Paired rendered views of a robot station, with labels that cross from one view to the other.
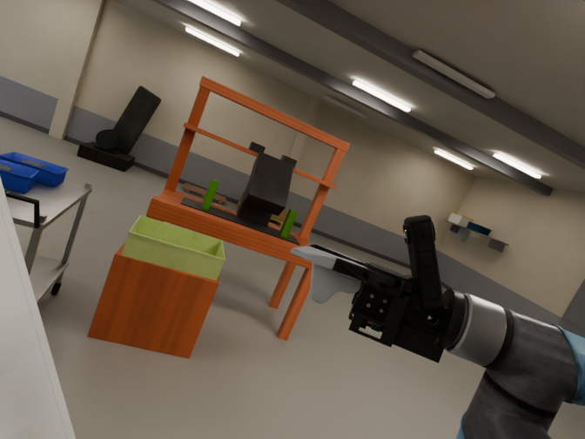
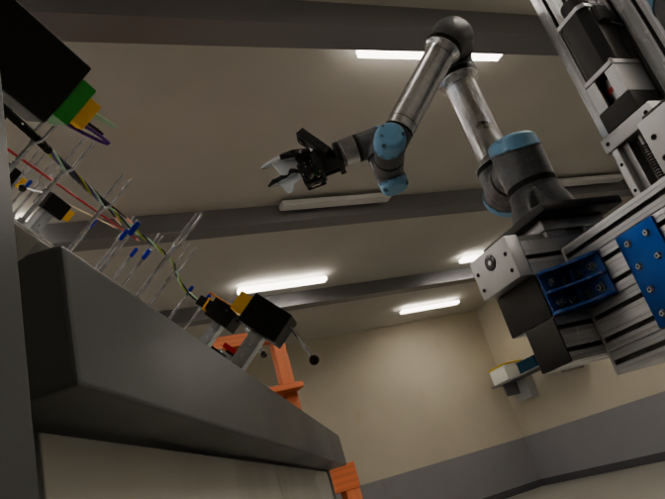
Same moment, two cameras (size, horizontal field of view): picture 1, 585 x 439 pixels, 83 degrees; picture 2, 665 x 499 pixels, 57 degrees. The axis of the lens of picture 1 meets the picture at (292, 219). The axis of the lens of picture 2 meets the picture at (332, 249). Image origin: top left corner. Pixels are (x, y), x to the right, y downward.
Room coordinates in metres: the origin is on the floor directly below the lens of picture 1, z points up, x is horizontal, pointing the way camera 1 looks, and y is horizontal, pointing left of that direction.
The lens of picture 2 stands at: (-1.00, 0.16, 0.73)
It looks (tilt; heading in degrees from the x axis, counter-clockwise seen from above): 22 degrees up; 348
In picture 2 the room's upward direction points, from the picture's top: 17 degrees counter-clockwise
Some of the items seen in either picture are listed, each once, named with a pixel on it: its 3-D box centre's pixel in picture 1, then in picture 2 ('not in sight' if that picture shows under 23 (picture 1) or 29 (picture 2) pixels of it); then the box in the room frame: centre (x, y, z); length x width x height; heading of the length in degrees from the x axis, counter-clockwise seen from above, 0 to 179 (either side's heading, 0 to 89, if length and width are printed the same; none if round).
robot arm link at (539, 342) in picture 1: (536, 356); (375, 143); (0.37, -0.32, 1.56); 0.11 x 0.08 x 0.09; 80
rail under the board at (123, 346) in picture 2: not in sight; (279, 434); (-0.16, 0.12, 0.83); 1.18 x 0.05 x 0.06; 168
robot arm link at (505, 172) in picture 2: not in sight; (519, 162); (0.20, -0.58, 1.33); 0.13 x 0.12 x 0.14; 170
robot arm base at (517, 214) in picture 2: not in sight; (539, 204); (0.20, -0.58, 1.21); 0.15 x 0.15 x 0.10
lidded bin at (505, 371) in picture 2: (460, 219); (507, 372); (10.07, -4.65, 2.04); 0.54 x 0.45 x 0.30; 14
